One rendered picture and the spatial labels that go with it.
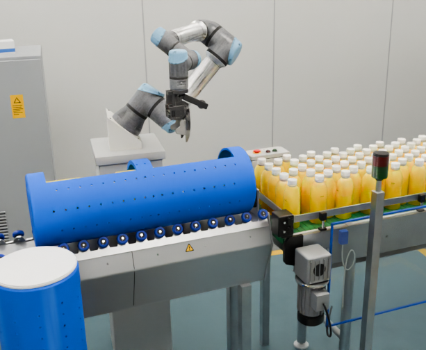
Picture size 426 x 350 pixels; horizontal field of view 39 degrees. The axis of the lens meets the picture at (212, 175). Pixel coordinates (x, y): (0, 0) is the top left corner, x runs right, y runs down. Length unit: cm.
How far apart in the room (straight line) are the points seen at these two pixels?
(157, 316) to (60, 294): 121
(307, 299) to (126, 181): 88
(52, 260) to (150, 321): 116
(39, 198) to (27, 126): 172
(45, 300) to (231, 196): 85
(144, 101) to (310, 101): 309
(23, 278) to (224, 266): 90
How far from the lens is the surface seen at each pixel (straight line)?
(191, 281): 254
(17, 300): 199
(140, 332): 317
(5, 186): 404
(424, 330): 364
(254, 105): 548
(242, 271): 261
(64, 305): 203
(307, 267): 242
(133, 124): 279
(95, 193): 224
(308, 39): 556
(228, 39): 278
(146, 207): 228
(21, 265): 209
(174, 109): 238
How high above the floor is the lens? 198
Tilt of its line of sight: 20 degrees down
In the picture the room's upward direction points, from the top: 1 degrees counter-clockwise
